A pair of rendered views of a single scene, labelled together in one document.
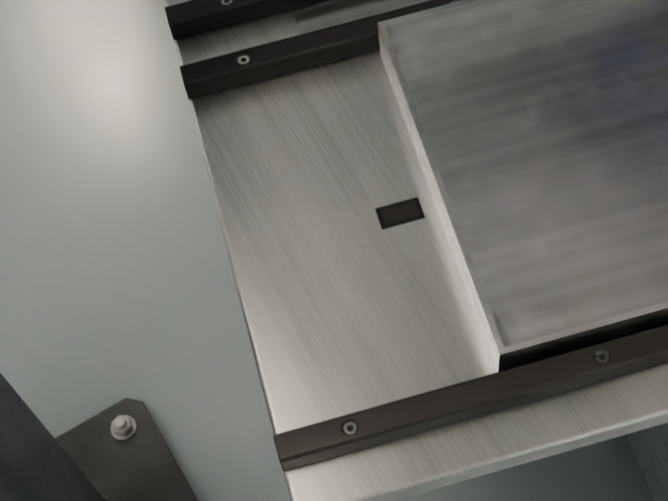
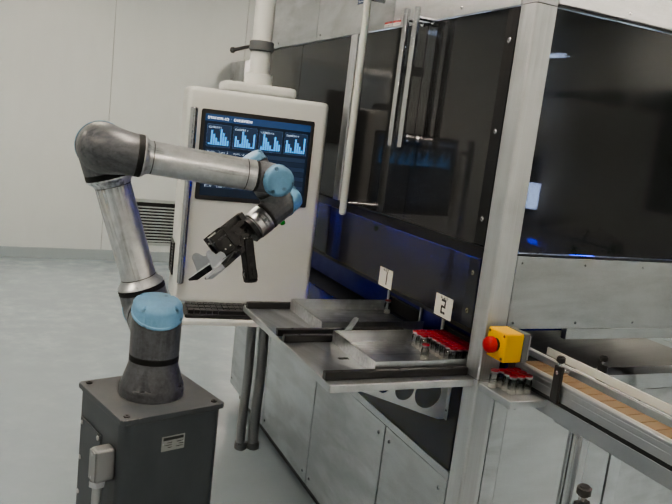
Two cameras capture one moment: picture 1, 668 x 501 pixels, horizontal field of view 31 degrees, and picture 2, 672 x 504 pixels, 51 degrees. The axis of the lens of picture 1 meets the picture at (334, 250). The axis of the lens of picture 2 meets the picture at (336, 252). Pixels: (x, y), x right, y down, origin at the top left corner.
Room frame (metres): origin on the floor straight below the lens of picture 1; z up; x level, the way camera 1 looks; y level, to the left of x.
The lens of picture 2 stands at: (-1.26, 0.57, 1.45)
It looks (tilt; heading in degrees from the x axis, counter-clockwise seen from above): 9 degrees down; 341
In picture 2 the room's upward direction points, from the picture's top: 7 degrees clockwise
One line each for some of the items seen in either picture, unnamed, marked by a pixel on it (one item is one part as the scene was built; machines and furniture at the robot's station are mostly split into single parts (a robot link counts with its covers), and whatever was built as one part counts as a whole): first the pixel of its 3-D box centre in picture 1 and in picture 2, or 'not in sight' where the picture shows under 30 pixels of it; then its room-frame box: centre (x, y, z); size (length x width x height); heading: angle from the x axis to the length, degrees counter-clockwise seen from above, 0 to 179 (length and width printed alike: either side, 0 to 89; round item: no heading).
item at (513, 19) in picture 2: not in sight; (489, 172); (0.33, -0.34, 1.40); 0.04 x 0.01 x 0.80; 6
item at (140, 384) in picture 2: not in sight; (152, 372); (0.40, 0.43, 0.84); 0.15 x 0.15 x 0.10
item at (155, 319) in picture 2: not in sight; (155, 324); (0.41, 0.43, 0.96); 0.13 x 0.12 x 0.14; 5
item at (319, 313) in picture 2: not in sight; (355, 315); (0.76, -0.20, 0.90); 0.34 x 0.26 x 0.04; 96
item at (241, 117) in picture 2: not in sight; (246, 194); (1.30, 0.07, 1.19); 0.50 x 0.19 x 0.78; 90
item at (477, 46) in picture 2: not in sight; (456, 126); (0.52, -0.33, 1.50); 0.43 x 0.01 x 0.59; 6
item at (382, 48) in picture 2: not in sight; (380, 121); (0.97, -0.28, 1.50); 0.47 x 0.01 x 0.59; 6
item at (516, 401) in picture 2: not in sight; (516, 394); (0.18, -0.43, 0.87); 0.14 x 0.13 x 0.02; 96
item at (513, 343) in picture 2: not in sight; (507, 344); (0.19, -0.38, 0.99); 0.08 x 0.07 x 0.07; 96
